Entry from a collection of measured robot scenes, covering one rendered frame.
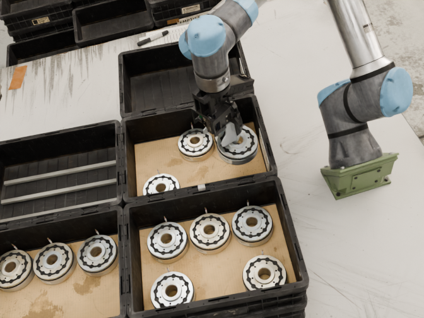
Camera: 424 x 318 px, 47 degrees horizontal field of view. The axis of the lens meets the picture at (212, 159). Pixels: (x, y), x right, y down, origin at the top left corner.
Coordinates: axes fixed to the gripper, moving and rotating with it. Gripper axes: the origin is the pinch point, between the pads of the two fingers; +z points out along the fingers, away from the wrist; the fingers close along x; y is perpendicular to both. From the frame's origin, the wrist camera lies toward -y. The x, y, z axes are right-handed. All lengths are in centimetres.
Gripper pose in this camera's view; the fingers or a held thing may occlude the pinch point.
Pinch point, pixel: (228, 135)
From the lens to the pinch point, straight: 122.9
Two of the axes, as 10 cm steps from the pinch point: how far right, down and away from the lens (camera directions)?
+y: -6.9, 6.2, -3.7
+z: 1.2, 6.1, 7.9
